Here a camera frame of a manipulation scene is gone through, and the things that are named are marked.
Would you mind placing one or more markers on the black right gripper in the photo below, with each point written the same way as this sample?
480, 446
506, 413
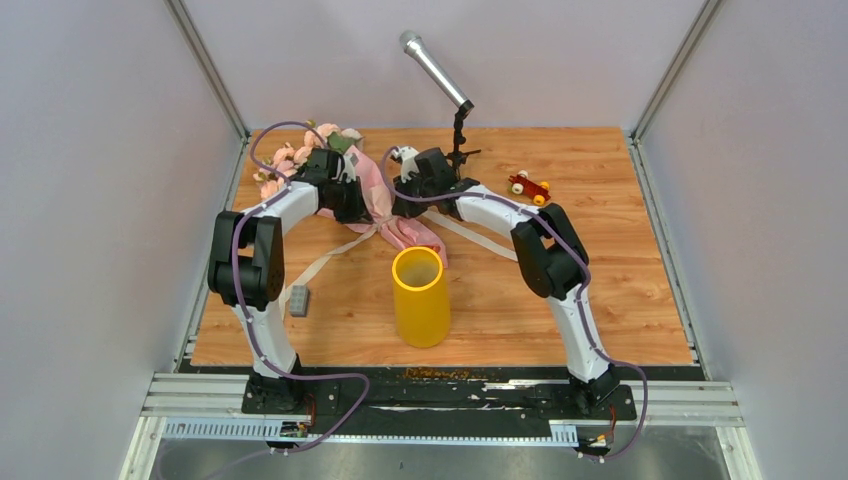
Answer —
407, 208

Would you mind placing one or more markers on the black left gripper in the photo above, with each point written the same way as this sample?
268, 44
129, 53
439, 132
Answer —
359, 213

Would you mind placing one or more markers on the pink flower bouquet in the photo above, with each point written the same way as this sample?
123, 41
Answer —
399, 232

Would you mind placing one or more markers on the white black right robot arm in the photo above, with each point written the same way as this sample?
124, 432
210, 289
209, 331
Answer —
552, 260

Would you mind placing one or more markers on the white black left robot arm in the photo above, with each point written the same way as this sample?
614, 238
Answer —
246, 268

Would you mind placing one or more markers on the yellow cylindrical vase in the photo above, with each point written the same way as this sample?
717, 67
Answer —
421, 300

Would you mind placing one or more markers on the black tripod microphone stand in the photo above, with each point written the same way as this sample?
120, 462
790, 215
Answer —
457, 157

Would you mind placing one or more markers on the grey building brick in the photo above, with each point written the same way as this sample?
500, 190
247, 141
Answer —
299, 301

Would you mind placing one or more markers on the red toy car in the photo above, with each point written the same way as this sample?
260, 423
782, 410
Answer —
537, 191

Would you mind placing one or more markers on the silver microphone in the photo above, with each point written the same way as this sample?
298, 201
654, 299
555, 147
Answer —
414, 47

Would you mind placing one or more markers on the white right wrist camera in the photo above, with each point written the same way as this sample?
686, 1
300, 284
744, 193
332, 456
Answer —
405, 156

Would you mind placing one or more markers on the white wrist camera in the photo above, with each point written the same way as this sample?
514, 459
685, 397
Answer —
405, 156
346, 171

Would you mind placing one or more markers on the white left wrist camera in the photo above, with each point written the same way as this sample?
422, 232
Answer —
346, 171

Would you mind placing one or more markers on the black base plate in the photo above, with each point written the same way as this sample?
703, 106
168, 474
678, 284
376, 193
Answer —
448, 402

